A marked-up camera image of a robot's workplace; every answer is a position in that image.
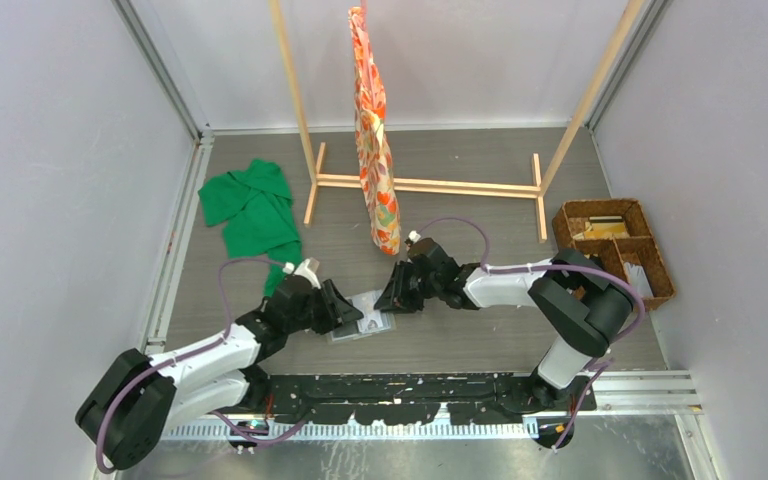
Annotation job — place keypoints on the orange patterned hanging cloth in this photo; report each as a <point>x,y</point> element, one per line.
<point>375,160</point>

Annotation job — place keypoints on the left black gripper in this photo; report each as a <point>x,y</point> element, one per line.
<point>329,321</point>

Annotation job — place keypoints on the grey card holder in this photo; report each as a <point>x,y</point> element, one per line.
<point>347,332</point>

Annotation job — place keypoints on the white paper in basket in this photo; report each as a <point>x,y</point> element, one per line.
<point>638,279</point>

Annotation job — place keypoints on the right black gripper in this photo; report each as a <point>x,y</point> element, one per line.
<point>393,300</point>

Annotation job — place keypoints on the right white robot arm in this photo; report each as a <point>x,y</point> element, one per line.
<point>586,305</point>

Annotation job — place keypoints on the green cloth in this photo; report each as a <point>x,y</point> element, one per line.
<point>254,207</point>

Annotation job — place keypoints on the brown wicker basket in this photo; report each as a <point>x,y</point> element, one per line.
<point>640,248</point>

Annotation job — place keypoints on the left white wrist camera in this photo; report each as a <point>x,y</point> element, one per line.
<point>307,269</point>

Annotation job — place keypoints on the white credit card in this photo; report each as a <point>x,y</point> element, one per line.
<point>373,321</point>

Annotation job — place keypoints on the wooden hanging rack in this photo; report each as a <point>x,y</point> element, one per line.
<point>542,179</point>

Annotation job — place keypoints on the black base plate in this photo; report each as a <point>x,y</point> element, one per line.
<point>406,399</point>

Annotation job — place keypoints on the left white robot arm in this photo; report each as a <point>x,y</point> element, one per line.
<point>139,398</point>

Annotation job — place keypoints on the gold card in basket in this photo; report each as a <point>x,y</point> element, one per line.
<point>602,227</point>

